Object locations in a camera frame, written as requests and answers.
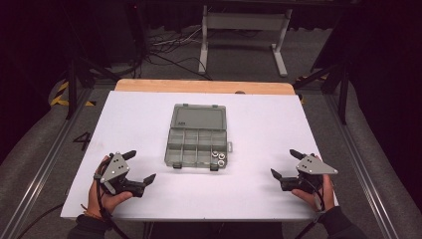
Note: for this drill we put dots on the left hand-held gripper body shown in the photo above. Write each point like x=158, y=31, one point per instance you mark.
x=114, y=170

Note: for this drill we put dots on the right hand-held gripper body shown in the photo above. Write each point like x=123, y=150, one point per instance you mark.
x=315, y=167

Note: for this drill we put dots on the clear grey compartment box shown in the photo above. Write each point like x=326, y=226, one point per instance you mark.
x=197, y=139

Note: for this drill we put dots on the person's left hand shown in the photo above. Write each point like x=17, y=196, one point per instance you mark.
x=107, y=202

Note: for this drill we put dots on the silver metal nut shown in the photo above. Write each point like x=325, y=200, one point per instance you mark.
x=221, y=163
x=215, y=154
x=221, y=156

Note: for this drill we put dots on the wooden table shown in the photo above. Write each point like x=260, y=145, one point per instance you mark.
x=199, y=86

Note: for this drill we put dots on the white metal stand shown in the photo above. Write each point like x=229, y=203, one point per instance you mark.
x=244, y=21

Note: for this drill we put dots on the black tripod stand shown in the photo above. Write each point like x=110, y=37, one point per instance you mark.
x=72, y=89
x=341, y=86

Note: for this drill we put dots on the white board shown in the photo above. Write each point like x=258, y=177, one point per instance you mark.
x=258, y=132

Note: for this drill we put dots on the person's right hand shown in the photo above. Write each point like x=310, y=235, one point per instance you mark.
x=318, y=199

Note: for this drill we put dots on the aluminium floor rail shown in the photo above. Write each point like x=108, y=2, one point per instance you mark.
x=365, y=172
x=36, y=179

